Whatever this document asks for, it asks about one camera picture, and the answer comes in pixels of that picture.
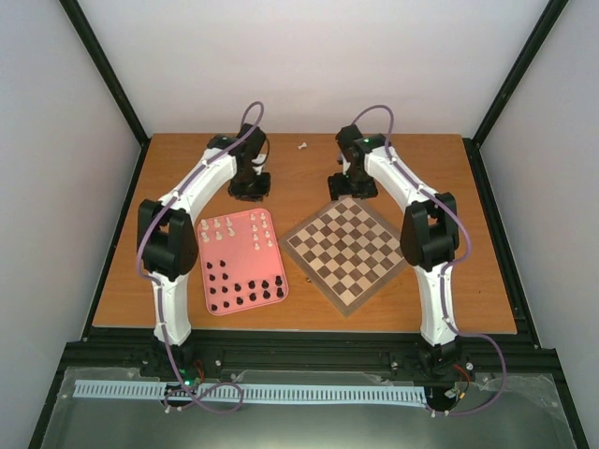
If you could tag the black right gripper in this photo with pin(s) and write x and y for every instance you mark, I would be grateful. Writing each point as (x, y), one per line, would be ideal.
(337, 189)

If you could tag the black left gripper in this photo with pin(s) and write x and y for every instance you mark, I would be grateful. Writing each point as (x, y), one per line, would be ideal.
(258, 196)

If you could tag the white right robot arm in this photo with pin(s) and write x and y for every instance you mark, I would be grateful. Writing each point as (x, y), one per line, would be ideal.
(430, 229)

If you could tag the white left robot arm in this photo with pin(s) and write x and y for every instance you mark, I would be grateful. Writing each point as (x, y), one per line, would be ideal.
(167, 247)

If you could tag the wooden chess board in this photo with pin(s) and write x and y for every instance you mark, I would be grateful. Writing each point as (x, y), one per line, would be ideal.
(348, 251)

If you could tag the pink plastic tray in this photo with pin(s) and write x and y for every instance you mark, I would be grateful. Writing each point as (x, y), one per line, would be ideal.
(247, 270)

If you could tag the black aluminium frame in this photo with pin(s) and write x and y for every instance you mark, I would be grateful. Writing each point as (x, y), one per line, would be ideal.
(123, 347)

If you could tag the light blue cable duct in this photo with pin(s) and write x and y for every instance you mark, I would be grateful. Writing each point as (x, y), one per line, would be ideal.
(284, 394)

